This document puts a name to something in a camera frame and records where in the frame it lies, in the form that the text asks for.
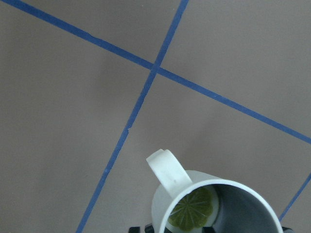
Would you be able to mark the white HOME mug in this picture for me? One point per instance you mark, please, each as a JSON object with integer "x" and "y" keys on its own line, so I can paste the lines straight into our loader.
{"x": 241, "y": 209}

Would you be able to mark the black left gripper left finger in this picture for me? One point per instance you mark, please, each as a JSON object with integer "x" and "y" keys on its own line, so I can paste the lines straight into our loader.
{"x": 134, "y": 229}

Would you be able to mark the green lemon slice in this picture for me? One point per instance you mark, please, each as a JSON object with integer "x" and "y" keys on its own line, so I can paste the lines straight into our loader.
{"x": 194, "y": 211}

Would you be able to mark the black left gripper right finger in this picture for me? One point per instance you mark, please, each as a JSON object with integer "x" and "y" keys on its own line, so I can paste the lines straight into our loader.
{"x": 287, "y": 230}

